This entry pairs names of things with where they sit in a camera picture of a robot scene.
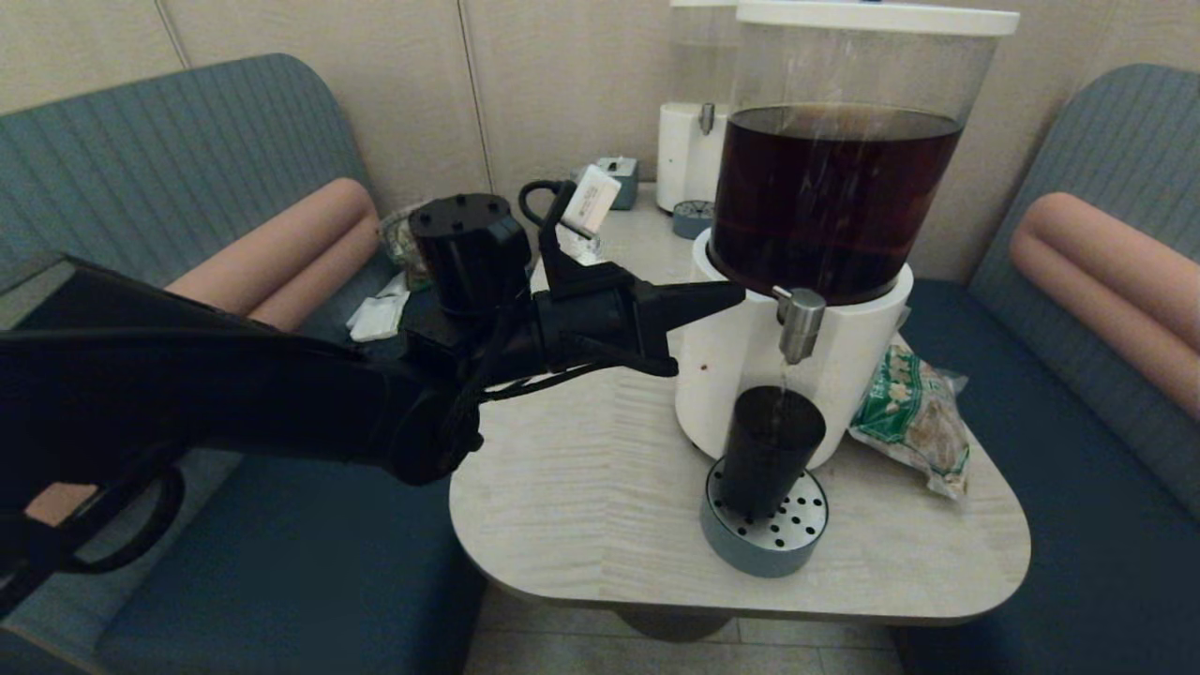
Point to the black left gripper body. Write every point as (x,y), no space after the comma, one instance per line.
(600,319)

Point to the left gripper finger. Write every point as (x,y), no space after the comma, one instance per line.
(689,317)
(694,292)

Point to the metal dispenser tap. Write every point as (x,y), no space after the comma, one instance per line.
(799,323)

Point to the black plastic cup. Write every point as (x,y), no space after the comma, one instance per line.
(769,450)

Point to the small blue drip tray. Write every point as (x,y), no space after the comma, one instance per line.
(692,219)

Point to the large dark tea dispenser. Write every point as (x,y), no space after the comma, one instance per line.
(741,375)

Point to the blue tissue box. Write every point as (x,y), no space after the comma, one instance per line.
(626,178)

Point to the clear liquid dispenser white base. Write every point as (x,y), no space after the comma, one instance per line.
(684,155)

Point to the dark printed snack bag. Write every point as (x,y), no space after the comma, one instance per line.
(403,244)

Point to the white napkin packet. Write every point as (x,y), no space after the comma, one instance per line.
(380,316)

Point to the round blue perforated drip tray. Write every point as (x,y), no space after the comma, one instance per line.
(750,548)

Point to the green white snack bag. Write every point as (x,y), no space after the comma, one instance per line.
(909,422)

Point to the blue upholstered bench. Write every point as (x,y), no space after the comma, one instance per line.
(1078,525)
(187,159)

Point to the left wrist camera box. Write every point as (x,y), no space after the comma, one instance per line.
(589,202)

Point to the table pedestal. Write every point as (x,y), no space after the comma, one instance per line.
(675,626)

